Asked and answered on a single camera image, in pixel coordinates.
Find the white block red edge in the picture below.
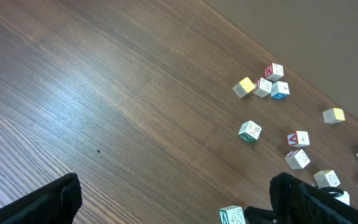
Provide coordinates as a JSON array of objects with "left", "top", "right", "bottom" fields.
[{"left": 253, "top": 78, "right": 272, "bottom": 98}]

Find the white picture block right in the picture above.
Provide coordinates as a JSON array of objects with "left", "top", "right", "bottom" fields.
[{"left": 313, "top": 170, "right": 341, "bottom": 188}]

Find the white block moved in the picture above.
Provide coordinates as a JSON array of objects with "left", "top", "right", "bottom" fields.
[{"left": 219, "top": 205, "right": 246, "bottom": 224}]

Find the plain white picture block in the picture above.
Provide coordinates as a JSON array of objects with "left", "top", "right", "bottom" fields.
[{"left": 284, "top": 149, "right": 311, "bottom": 170}]

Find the white block blue side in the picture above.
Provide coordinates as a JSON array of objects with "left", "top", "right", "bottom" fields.
[{"left": 270, "top": 81, "right": 290, "bottom": 100}]

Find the white block red side top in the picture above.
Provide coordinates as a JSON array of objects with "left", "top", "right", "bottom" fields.
[{"left": 264, "top": 63, "right": 284, "bottom": 82}]

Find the white block red side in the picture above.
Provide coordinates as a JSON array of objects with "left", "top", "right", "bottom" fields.
[
  {"left": 264, "top": 63, "right": 284, "bottom": 82},
  {"left": 287, "top": 131, "right": 310, "bottom": 147}
]

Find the yellow block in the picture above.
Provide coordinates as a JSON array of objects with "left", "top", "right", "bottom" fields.
[
  {"left": 323, "top": 108, "right": 346, "bottom": 124},
  {"left": 232, "top": 77, "right": 255, "bottom": 98}
]

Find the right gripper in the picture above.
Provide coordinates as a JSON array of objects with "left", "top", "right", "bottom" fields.
[{"left": 244, "top": 206, "right": 275, "bottom": 224}]

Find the right black cable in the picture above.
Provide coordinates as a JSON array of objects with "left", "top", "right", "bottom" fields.
[{"left": 311, "top": 183, "right": 344, "bottom": 197}]

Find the white block red side middle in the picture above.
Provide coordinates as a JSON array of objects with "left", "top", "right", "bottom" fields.
[{"left": 287, "top": 131, "right": 310, "bottom": 147}]

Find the yellow block top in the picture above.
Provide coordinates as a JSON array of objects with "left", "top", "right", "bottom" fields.
[{"left": 323, "top": 108, "right": 346, "bottom": 124}]

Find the white block green side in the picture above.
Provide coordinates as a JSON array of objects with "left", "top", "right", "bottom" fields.
[{"left": 238, "top": 120, "right": 262, "bottom": 142}]

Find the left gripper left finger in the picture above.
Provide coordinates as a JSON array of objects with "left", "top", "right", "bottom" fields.
[{"left": 0, "top": 173, "right": 82, "bottom": 224}]

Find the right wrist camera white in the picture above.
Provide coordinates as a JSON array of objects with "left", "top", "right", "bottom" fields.
[{"left": 334, "top": 191, "right": 350, "bottom": 206}]

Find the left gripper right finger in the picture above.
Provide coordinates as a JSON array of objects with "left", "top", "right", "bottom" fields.
[{"left": 269, "top": 172, "right": 358, "bottom": 224}]

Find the yellow block left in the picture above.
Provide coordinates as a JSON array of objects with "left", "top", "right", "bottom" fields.
[{"left": 232, "top": 77, "right": 255, "bottom": 98}]

